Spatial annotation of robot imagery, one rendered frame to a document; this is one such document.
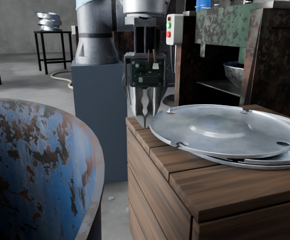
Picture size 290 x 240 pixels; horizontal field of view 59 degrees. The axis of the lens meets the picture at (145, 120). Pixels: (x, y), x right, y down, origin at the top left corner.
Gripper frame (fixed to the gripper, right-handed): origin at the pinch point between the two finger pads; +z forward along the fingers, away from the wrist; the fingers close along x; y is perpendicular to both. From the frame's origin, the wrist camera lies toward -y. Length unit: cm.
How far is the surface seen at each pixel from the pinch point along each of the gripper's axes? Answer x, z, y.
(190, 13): 21, -25, -77
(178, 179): 4.9, 3.0, 18.0
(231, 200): 11.1, 3.0, 22.8
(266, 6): 37, -24, -34
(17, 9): -311, -63, -633
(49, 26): -128, -22, -316
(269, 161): 19.3, 1.4, 15.4
